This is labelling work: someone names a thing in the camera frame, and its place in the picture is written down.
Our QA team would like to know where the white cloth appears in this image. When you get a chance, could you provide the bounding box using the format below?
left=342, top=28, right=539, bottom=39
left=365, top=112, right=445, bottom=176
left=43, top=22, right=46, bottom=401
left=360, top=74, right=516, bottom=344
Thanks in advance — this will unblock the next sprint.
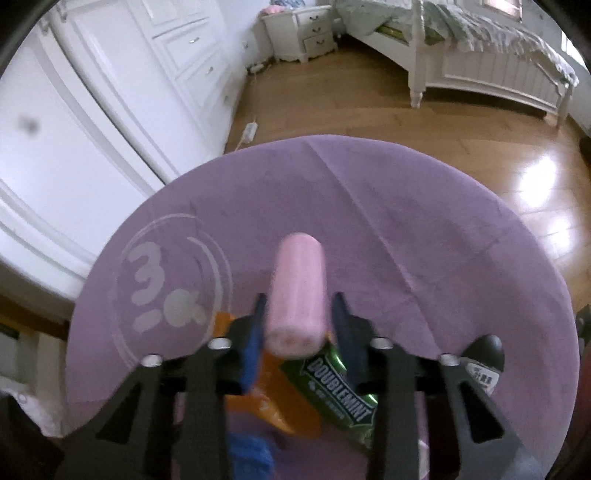
left=0, top=376, right=66, bottom=440

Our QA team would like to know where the white wardrobe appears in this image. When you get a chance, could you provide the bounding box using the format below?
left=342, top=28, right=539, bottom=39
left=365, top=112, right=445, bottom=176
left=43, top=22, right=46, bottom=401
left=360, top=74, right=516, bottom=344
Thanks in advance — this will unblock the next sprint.
left=0, top=0, right=246, bottom=297

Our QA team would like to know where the orange-yellow wrapper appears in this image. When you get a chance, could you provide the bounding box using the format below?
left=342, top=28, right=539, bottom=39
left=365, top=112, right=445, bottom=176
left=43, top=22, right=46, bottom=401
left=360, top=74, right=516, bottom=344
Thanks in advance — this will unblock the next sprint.
left=210, top=311, right=322, bottom=437

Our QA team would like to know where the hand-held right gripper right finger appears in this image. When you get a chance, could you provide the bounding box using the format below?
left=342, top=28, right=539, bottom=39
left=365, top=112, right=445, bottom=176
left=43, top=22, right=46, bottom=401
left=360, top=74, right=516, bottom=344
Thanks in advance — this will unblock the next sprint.
left=331, top=291, right=546, bottom=480

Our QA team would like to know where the white wooden bed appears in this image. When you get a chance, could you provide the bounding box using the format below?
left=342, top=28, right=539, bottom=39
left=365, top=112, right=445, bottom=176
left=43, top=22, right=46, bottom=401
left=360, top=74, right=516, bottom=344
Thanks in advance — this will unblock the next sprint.
left=332, top=0, right=581, bottom=128

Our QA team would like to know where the black labelled item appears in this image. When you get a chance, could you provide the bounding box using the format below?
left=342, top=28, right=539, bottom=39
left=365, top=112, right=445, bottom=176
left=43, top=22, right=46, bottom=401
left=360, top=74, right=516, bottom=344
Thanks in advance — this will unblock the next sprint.
left=464, top=334, right=505, bottom=396

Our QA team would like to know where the pink bag roll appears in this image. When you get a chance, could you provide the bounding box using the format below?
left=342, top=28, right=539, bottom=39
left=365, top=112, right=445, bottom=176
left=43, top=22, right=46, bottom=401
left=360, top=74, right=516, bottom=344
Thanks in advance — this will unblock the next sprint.
left=263, top=233, right=328, bottom=360

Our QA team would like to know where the blue blurred item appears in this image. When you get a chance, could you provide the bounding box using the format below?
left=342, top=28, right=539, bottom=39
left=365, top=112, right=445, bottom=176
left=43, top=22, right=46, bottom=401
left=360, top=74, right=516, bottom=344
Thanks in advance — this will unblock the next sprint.
left=228, top=431, right=276, bottom=480

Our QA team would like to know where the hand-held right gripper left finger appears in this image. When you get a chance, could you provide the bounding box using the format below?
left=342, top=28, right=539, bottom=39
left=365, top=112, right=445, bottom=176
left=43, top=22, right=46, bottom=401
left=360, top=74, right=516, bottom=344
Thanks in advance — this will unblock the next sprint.
left=55, top=293, right=269, bottom=480

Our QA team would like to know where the green gum wrapper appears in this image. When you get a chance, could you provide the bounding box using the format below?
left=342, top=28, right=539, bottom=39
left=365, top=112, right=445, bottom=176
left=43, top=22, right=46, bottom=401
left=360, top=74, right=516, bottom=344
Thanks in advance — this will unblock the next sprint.
left=279, top=343, right=378, bottom=451

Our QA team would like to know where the round purple table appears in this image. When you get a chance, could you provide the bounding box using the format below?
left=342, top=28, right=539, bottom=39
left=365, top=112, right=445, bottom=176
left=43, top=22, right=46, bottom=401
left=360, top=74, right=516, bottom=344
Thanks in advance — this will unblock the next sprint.
left=65, top=134, right=581, bottom=480

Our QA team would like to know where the floral green quilt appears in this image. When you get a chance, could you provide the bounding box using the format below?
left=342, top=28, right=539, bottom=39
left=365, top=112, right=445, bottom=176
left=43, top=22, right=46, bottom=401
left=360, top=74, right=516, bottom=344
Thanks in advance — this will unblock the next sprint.
left=336, top=0, right=579, bottom=85

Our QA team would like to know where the white nightstand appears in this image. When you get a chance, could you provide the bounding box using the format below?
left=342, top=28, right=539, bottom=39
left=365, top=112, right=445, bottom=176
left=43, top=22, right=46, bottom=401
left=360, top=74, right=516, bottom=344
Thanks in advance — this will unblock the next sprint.
left=260, top=4, right=336, bottom=64

